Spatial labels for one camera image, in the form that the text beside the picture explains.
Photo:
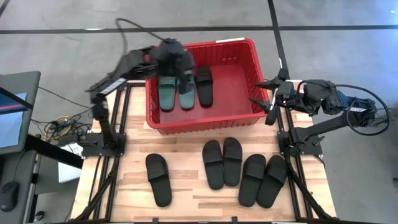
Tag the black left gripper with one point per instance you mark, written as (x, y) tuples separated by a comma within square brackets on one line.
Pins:
[(183, 67)]

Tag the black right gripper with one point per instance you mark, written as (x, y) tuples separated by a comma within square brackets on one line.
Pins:
[(284, 91)]

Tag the green rubber slide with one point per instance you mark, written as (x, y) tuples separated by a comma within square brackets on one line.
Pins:
[(168, 96), (187, 101)]

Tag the black rubber slide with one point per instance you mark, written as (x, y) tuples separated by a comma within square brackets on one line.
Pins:
[(213, 168), (232, 165), (205, 90), (271, 183), (159, 180), (251, 183)]

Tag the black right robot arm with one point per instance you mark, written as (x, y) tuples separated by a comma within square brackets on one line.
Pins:
[(329, 122)]

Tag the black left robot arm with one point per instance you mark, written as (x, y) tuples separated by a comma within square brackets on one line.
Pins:
[(109, 85)]

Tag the red plastic bin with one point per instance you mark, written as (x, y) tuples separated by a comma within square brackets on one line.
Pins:
[(233, 93)]

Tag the grey stand foot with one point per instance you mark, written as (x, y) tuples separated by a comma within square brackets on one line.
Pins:
[(388, 119)]

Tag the white paper box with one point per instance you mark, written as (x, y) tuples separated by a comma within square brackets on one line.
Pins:
[(68, 171)]

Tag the black desk beam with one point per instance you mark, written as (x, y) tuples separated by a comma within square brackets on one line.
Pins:
[(53, 152)]

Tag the grey computer monitor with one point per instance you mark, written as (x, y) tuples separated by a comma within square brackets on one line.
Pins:
[(15, 118)]

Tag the dark grey desk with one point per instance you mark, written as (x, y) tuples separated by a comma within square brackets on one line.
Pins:
[(15, 168)]

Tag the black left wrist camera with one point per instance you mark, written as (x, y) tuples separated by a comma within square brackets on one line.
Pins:
[(171, 49)]

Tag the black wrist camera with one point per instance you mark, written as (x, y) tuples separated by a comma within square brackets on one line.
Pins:
[(171, 49), (318, 93)]

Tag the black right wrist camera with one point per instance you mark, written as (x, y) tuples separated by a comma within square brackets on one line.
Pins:
[(318, 93)]

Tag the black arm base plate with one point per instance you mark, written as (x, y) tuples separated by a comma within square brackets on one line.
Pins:
[(312, 151), (93, 151)]

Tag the black aluminium frame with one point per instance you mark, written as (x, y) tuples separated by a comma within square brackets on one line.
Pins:
[(293, 174), (108, 193)]

